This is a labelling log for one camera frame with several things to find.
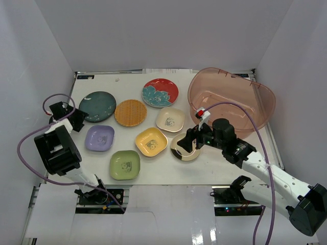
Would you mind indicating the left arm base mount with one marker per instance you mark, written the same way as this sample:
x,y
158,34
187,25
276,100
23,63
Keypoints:
x,y
101,200

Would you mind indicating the dark teal round plate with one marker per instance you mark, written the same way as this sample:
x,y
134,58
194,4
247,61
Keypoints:
x,y
99,106

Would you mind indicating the black label sticker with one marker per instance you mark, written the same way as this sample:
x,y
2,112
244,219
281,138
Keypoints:
x,y
85,77
242,75

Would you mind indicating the cream round plate black mark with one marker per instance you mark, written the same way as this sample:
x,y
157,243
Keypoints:
x,y
180,153

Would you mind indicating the white paper sheets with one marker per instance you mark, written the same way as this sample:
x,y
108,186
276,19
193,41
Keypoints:
x,y
169,71

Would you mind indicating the green square panda plate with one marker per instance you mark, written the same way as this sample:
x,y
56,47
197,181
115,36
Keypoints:
x,y
124,165

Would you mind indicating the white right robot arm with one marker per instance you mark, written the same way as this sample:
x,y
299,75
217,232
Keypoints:
x,y
303,204

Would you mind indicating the pink translucent plastic bin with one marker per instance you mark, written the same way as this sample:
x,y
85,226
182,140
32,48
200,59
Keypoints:
x,y
213,85

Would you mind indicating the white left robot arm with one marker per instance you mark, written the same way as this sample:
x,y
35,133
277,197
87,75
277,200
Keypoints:
x,y
59,153

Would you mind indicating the orange woven round plate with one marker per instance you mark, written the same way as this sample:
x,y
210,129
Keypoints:
x,y
130,113

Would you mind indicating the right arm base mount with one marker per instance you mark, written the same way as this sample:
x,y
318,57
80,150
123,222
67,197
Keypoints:
x,y
232,194

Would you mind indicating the cream square panda plate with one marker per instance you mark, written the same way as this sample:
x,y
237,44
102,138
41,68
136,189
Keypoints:
x,y
170,119

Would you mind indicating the black label sticker right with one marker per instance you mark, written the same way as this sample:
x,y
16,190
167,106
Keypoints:
x,y
242,75

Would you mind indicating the yellow square panda plate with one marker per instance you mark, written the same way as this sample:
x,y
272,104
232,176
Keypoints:
x,y
151,142

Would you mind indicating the red plate with blue flower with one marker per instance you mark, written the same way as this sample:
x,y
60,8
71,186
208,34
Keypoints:
x,y
160,93

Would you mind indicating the black label sticker left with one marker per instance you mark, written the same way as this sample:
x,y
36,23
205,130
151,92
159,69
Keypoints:
x,y
85,77

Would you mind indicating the purple square panda plate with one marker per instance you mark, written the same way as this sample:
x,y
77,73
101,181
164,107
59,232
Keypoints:
x,y
99,138

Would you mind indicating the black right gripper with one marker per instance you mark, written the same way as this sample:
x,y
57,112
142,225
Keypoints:
x,y
194,133

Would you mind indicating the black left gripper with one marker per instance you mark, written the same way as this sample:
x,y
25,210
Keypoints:
x,y
75,118

